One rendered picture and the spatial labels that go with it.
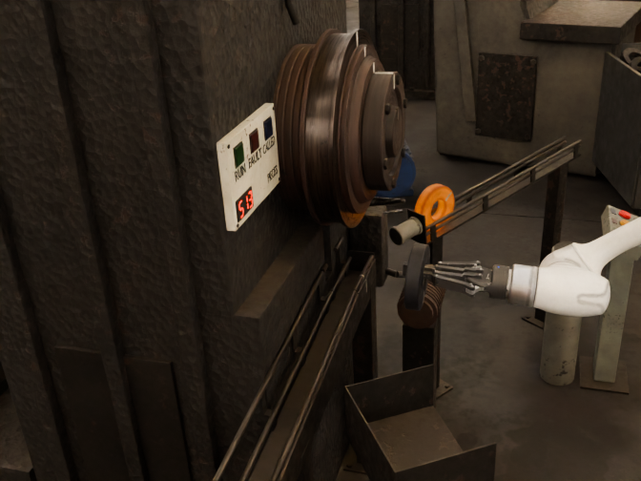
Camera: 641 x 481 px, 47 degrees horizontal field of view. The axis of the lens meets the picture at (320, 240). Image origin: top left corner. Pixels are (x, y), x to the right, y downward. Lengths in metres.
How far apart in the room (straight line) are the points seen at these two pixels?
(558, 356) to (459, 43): 2.31
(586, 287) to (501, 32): 2.92
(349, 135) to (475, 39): 2.92
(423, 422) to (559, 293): 0.40
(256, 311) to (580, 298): 0.69
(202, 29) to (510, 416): 1.76
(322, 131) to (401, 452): 0.69
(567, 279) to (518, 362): 1.25
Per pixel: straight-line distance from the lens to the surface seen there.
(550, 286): 1.64
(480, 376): 2.78
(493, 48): 4.45
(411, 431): 1.62
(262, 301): 1.56
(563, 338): 2.66
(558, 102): 4.41
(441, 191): 2.32
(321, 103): 1.58
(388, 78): 1.69
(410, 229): 2.26
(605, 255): 1.80
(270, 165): 1.58
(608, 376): 2.81
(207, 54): 1.34
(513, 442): 2.53
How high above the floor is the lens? 1.68
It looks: 27 degrees down
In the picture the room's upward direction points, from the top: 3 degrees counter-clockwise
